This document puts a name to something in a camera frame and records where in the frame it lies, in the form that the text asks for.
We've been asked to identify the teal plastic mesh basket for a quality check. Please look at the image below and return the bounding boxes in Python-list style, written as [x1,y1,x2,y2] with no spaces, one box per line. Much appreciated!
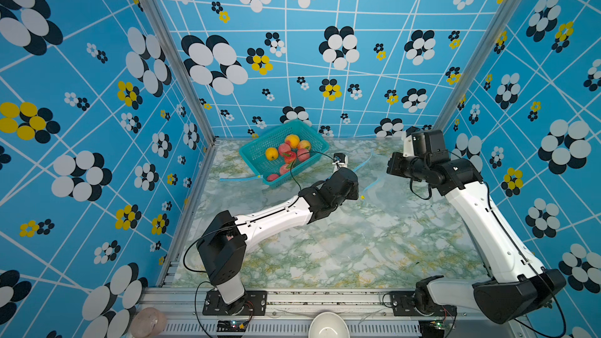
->
[239,120,330,187]

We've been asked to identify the yellow round peach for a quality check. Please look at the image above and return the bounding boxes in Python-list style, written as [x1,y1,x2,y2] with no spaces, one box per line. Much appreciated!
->
[265,147,280,161]

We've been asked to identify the clear zip bag blue zipper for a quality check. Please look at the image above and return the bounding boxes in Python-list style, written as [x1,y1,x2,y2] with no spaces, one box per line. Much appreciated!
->
[219,175,262,182]

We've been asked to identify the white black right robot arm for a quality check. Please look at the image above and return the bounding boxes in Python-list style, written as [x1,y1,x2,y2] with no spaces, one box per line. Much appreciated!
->
[387,152,567,325]

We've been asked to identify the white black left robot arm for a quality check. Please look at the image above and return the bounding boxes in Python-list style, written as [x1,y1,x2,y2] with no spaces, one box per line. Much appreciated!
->
[194,167,358,306]

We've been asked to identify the yellow red peach top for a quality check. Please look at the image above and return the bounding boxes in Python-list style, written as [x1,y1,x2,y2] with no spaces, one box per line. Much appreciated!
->
[284,135,300,150]

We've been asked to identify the white bowl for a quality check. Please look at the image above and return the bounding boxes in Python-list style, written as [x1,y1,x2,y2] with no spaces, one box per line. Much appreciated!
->
[308,311,351,338]

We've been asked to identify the pink lumpy object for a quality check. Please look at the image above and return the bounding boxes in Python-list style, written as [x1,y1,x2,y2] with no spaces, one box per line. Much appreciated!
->
[130,308,167,338]

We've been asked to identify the aluminium front rail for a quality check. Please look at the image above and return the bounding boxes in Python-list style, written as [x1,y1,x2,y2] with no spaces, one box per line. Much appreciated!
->
[134,287,533,337]

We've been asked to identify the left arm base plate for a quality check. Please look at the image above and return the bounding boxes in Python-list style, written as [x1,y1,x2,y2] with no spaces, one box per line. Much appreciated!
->
[202,290,268,317]

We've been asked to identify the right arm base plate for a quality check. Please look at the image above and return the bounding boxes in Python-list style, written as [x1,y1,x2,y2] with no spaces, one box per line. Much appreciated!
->
[383,290,457,318]

